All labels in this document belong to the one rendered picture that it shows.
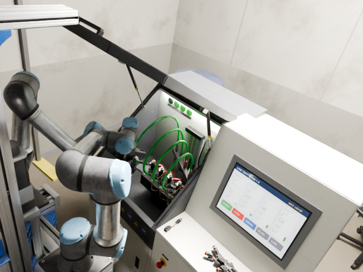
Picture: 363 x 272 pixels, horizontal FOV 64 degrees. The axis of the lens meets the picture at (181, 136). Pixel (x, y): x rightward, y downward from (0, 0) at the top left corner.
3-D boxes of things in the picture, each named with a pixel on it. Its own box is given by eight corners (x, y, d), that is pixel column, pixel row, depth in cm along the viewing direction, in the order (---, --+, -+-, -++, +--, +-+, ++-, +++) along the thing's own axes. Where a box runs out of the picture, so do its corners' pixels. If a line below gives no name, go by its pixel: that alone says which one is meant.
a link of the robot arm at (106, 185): (94, 233, 128) (87, 146, 92) (128, 237, 129) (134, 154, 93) (86, 260, 119) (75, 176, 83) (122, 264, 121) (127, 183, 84)
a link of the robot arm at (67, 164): (38, 193, 87) (86, 144, 134) (75, 198, 87) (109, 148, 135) (39, 157, 84) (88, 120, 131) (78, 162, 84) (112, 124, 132)
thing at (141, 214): (91, 184, 203) (91, 167, 194) (97, 182, 206) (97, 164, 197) (147, 245, 169) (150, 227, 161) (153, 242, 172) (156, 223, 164)
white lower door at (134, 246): (89, 245, 240) (89, 184, 203) (92, 244, 241) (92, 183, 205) (137, 308, 205) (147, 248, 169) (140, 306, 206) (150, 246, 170)
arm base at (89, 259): (71, 284, 119) (70, 270, 114) (49, 261, 126) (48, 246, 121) (100, 260, 130) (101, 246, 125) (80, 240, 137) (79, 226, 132)
